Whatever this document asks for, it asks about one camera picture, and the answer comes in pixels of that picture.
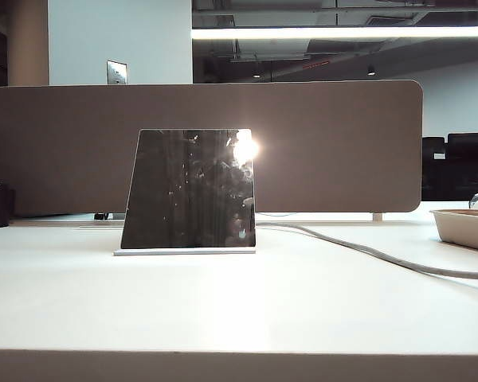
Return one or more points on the brown desk divider panel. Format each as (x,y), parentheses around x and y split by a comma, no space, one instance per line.
(342,151)

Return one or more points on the black divider clamp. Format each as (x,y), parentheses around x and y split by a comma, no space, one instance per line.
(102,216)

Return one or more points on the white divider support foot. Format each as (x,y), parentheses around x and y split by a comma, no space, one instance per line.
(377,217)

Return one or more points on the red ceiling sign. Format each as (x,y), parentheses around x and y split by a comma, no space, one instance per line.
(315,65)

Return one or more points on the black hanging ceiling spotlight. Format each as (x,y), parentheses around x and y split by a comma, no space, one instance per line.
(371,71)

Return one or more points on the long ceiling light strip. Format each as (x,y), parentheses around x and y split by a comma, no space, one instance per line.
(342,32)

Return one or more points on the narrow black office chair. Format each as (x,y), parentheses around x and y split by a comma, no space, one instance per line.
(434,175)

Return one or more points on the beige paper tray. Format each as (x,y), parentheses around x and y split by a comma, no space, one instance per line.
(462,231)

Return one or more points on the ceiling air vent grille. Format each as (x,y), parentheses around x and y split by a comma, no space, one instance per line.
(390,20)

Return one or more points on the wide black office chair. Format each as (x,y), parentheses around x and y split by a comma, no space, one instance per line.
(470,171)

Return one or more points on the metal wall plate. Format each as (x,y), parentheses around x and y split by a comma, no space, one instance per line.
(117,72)

